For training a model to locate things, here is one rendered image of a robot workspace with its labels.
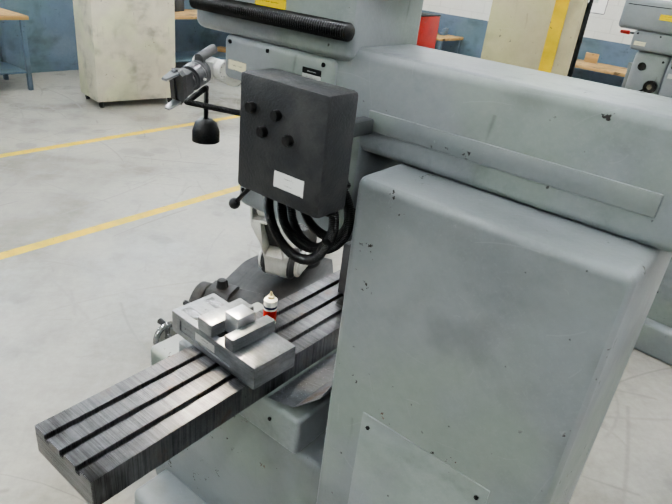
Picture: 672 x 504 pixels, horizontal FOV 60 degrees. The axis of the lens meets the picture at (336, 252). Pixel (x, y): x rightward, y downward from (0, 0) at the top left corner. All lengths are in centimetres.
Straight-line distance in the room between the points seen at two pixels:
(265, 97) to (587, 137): 52
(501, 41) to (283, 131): 216
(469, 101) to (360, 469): 83
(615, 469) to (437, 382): 199
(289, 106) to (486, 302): 46
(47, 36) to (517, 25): 756
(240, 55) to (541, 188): 74
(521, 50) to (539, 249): 213
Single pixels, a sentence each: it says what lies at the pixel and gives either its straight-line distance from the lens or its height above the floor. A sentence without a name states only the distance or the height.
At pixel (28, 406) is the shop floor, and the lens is 299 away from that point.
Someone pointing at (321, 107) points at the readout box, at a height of 170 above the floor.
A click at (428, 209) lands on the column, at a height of 154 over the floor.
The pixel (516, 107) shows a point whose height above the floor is 172.
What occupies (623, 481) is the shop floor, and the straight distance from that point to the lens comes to 303.
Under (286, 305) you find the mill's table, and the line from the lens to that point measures 188.
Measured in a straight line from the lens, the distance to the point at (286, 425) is 162.
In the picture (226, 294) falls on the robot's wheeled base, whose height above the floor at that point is 61.
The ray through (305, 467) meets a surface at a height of 68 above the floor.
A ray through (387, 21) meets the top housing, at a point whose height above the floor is 181.
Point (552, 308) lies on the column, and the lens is 98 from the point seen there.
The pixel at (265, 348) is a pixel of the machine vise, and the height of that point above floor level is 97.
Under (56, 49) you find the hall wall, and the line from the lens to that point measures 964.
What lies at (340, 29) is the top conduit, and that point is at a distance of 116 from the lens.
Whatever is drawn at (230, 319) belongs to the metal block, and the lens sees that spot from 158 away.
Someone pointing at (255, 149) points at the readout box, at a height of 160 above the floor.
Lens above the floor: 192
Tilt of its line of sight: 27 degrees down
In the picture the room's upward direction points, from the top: 7 degrees clockwise
